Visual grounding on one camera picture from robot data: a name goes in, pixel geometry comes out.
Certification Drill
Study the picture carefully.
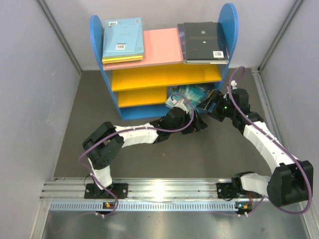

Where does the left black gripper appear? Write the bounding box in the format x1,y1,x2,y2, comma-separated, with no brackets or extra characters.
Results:
169,108,207,134

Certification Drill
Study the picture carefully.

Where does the teal blue cover book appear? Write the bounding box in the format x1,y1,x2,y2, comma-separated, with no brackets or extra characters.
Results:
165,83,214,108

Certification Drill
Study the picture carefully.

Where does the black glossy book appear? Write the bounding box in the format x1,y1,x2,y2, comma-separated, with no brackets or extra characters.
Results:
184,21,229,64

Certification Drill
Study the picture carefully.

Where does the purple Robinson Crusoe book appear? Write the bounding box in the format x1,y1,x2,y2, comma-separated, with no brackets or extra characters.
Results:
177,23,185,61

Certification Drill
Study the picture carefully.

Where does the yellow book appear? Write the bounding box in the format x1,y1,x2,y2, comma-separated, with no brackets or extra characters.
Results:
102,55,144,64

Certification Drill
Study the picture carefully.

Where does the light blue book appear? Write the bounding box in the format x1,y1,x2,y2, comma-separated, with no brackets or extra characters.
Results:
102,17,144,59

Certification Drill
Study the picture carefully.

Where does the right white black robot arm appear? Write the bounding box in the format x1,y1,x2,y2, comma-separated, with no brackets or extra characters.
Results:
197,89,314,208

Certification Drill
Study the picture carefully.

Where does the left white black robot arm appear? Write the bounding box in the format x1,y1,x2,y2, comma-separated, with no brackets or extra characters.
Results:
82,107,208,198

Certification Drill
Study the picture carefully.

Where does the blue pink yellow shelf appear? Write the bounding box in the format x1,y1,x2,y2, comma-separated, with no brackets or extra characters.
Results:
90,15,229,120

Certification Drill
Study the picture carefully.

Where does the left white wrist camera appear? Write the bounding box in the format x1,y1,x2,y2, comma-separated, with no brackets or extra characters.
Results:
171,98,192,113

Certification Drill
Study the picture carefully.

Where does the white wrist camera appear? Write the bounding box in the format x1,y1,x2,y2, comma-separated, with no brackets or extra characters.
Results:
230,80,237,90
171,98,192,113

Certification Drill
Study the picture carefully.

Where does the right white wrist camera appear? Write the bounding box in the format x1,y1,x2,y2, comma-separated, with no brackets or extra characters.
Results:
230,80,237,90

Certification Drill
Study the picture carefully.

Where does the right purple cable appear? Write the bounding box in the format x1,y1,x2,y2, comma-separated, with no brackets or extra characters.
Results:
226,66,314,217

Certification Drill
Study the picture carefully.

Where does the purple cable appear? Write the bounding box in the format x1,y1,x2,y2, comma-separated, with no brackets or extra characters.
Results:
226,66,314,217
78,94,195,217

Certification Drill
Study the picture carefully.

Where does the perforated grey cable duct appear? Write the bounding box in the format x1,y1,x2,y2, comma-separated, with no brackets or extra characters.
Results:
50,201,248,212

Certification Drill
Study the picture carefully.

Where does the aluminium mounting rail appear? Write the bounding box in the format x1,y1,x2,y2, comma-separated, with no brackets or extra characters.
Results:
41,177,311,200

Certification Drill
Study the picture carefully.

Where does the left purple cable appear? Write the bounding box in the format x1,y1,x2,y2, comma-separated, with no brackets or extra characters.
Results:
78,94,195,217

